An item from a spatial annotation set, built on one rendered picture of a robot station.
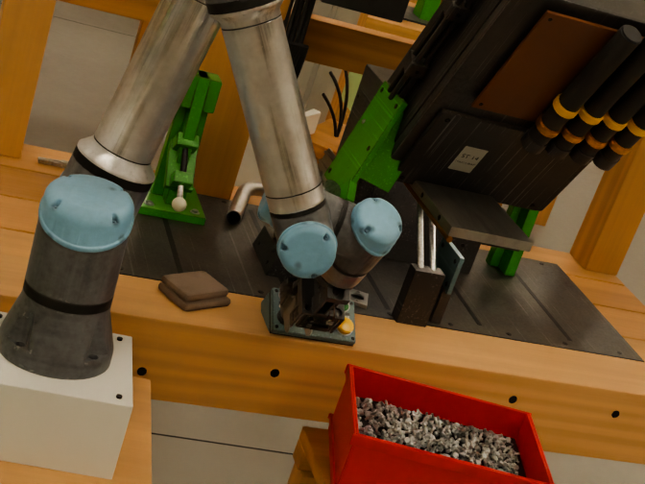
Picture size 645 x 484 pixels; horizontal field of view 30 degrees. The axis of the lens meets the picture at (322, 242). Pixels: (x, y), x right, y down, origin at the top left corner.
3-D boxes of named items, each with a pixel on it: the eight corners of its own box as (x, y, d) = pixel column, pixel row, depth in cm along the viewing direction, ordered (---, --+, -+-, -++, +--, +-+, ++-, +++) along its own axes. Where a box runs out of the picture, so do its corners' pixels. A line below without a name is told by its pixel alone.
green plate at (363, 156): (375, 218, 215) (439, 121, 210) (337, 200, 212) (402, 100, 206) (358, 192, 225) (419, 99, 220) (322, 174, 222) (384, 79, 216)
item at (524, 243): (527, 258, 206) (534, 242, 204) (444, 242, 200) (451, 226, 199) (452, 171, 239) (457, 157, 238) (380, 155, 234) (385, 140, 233)
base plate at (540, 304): (640, 370, 234) (645, 360, 234) (88, 278, 197) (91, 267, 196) (554, 271, 271) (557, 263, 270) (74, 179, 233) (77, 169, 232)
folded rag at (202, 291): (203, 283, 204) (206, 268, 202) (230, 306, 199) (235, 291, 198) (155, 288, 196) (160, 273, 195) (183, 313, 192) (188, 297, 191)
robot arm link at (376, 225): (358, 182, 166) (412, 206, 168) (327, 221, 175) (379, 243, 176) (346, 227, 161) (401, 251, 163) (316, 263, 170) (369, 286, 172)
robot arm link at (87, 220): (15, 291, 148) (37, 191, 144) (34, 253, 161) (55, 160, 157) (110, 314, 150) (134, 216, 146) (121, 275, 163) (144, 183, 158)
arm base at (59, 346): (110, 388, 153) (129, 320, 150) (-9, 368, 149) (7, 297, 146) (109, 336, 167) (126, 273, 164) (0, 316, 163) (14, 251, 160)
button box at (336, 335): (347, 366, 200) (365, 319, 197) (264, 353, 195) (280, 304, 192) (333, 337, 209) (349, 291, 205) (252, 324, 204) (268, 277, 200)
